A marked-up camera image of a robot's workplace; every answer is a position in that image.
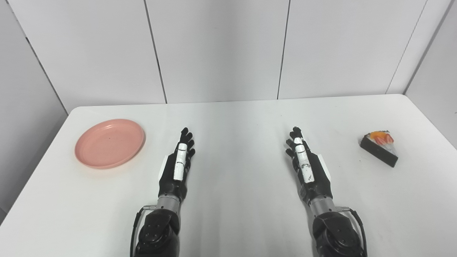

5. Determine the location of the black cable at left wrist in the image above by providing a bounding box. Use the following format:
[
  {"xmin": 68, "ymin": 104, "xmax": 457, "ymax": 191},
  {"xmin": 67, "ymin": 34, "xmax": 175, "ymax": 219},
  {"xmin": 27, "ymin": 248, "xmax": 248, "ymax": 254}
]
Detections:
[{"xmin": 130, "ymin": 205, "xmax": 157, "ymax": 257}]

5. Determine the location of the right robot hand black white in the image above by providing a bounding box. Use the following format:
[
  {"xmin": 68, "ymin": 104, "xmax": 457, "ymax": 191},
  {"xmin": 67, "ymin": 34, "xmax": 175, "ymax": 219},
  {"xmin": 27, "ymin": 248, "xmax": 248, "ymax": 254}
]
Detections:
[{"xmin": 285, "ymin": 127, "xmax": 333, "ymax": 205}]

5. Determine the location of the pink round plate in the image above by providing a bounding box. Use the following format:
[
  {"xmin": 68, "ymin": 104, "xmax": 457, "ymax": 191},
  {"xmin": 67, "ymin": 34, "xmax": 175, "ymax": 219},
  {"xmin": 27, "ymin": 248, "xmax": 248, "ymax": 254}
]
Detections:
[{"xmin": 75, "ymin": 119, "xmax": 146, "ymax": 169}]

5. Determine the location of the black cable at right wrist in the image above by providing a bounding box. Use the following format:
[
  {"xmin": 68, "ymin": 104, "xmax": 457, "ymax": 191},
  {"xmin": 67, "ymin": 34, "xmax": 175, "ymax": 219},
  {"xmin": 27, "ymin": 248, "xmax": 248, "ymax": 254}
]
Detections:
[{"xmin": 337, "ymin": 206, "xmax": 368, "ymax": 257}]

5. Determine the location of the chocolate cake slice with fruit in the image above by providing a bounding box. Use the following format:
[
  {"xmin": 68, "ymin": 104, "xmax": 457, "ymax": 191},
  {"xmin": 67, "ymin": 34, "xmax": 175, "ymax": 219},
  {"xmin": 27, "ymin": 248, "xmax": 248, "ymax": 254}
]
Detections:
[{"xmin": 360, "ymin": 130, "xmax": 398, "ymax": 168}]

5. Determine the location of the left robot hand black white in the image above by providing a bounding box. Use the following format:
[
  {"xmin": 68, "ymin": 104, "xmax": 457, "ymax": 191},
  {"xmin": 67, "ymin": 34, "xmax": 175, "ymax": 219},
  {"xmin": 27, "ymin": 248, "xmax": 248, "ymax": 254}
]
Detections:
[{"xmin": 158, "ymin": 127, "xmax": 196, "ymax": 203}]

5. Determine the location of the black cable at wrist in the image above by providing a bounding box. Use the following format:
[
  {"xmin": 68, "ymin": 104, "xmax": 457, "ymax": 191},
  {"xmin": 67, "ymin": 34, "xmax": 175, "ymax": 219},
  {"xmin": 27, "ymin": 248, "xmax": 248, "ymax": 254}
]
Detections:
[
  {"xmin": 130, "ymin": 205, "xmax": 157, "ymax": 257},
  {"xmin": 337, "ymin": 206, "xmax": 368, "ymax": 257}
]

